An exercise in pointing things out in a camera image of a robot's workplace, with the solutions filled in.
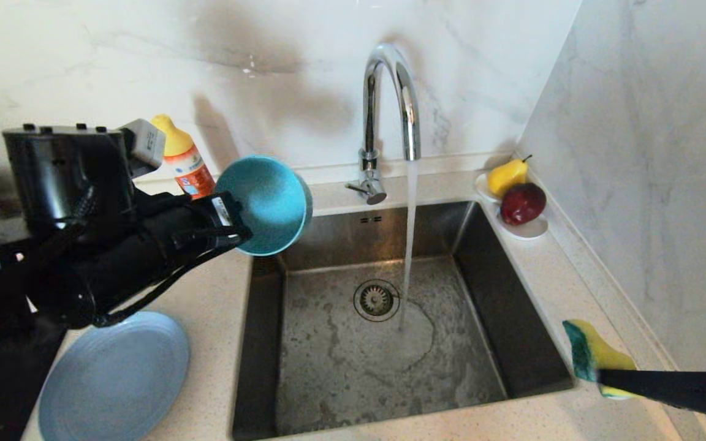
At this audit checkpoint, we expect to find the teal bowl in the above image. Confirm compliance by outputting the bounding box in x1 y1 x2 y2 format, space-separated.
214 155 314 257

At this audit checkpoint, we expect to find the yellow pear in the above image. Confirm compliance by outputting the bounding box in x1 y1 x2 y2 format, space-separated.
488 156 533 198

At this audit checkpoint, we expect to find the chrome gooseneck faucet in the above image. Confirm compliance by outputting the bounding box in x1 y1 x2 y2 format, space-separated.
346 43 422 206

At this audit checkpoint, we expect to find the metal drain strainer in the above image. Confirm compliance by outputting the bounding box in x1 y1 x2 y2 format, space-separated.
353 280 401 323

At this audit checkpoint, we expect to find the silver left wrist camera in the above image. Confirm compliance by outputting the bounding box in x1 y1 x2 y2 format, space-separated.
119 118 167 179

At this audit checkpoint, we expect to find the stainless steel sink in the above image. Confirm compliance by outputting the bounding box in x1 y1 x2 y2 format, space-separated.
231 200 576 440

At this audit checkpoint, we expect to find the yellow capped dish soap bottle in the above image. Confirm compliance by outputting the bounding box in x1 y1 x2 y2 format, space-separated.
150 114 216 200

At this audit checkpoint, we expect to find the yellow sponge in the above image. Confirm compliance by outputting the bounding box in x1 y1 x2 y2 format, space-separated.
561 318 640 400

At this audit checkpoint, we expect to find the white fruit dish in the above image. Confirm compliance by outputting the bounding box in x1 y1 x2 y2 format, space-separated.
474 173 550 241

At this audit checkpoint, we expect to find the large blue-grey plate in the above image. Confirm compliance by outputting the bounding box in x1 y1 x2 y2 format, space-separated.
37 311 191 441

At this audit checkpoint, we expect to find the dark red apple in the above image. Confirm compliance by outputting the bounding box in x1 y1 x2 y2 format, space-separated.
500 183 547 227

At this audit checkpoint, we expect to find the black left wrist camera bracket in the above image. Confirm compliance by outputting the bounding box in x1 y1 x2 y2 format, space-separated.
108 132 145 197

